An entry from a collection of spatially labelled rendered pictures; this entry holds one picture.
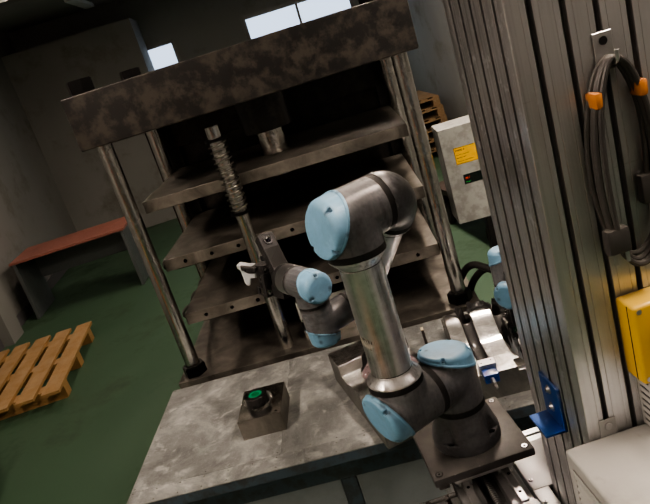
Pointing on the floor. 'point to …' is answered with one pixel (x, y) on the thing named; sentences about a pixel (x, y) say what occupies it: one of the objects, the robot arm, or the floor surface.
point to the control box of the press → (462, 173)
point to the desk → (37, 263)
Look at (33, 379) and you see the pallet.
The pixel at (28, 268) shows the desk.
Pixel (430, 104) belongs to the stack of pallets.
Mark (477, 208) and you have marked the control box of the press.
